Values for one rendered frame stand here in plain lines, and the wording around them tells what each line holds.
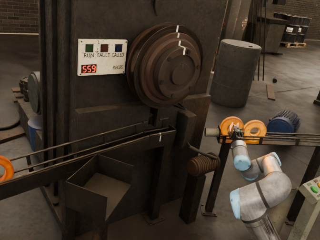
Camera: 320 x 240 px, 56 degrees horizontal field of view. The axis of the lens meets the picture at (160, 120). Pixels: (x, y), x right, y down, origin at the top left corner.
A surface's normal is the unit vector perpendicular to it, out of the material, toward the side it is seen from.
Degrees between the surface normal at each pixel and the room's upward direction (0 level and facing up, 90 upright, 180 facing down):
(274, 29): 90
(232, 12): 90
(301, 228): 90
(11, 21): 90
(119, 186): 5
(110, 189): 5
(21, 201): 0
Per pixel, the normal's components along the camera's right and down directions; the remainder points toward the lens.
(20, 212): 0.14, -0.90
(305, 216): -0.81, 0.14
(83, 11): 0.56, 0.42
